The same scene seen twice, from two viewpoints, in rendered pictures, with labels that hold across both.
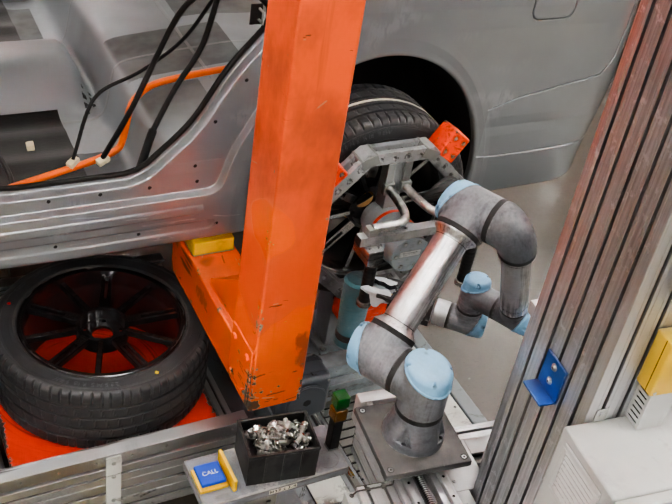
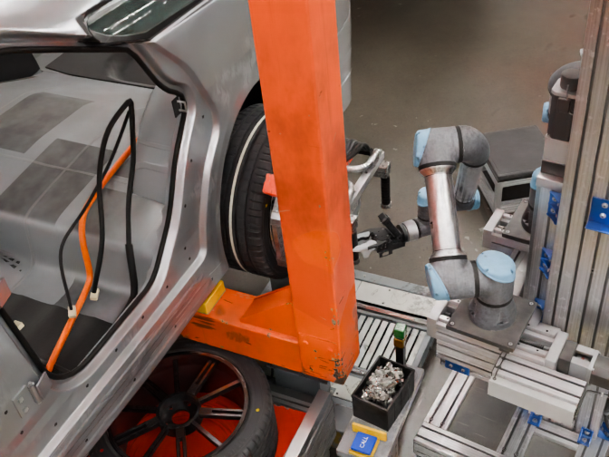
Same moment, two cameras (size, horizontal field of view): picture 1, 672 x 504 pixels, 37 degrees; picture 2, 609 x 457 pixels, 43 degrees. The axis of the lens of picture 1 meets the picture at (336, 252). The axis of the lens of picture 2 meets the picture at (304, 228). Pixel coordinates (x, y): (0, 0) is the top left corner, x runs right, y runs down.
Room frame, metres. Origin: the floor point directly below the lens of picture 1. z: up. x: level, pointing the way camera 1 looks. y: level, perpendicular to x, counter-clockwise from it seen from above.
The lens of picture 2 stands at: (0.49, 1.05, 2.68)
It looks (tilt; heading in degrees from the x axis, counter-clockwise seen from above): 40 degrees down; 331
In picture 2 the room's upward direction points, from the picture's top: 7 degrees counter-clockwise
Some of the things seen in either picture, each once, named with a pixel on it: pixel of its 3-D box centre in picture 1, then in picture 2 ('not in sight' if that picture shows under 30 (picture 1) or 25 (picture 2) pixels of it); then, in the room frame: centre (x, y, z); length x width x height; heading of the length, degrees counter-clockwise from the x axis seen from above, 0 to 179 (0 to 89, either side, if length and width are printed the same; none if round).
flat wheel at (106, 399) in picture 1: (102, 345); (183, 425); (2.25, 0.67, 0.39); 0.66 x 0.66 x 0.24
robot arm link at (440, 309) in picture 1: (440, 311); (408, 230); (2.19, -0.32, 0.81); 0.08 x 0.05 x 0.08; 167
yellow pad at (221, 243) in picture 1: (206, 234); (199, 293); (2.49, 0.41, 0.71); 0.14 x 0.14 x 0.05; 32
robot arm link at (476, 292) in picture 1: (479, 296); (432, 202); (2.16, -0.41, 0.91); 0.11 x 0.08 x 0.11; 59
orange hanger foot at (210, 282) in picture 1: (226, 270); (241, 306); (2.35, 0.32, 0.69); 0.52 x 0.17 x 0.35; 32
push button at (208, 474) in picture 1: (209, 475); (363, 443); (1.75, 0.23, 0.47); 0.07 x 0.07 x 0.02; 32
